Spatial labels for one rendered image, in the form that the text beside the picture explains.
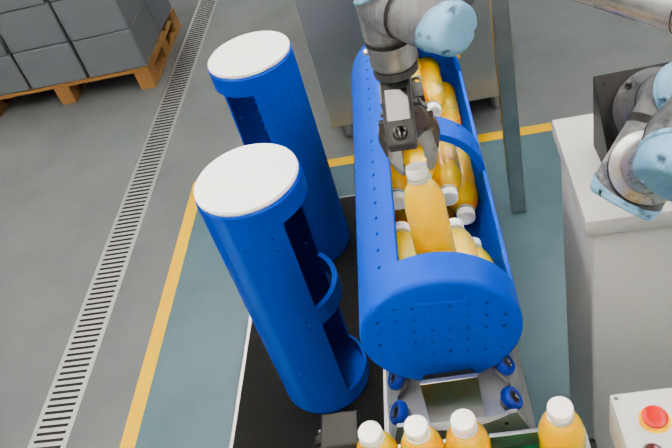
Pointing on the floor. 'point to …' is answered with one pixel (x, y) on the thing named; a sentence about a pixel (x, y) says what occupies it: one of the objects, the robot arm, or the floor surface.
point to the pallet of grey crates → (80, 18)
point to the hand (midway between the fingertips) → (416, 169)
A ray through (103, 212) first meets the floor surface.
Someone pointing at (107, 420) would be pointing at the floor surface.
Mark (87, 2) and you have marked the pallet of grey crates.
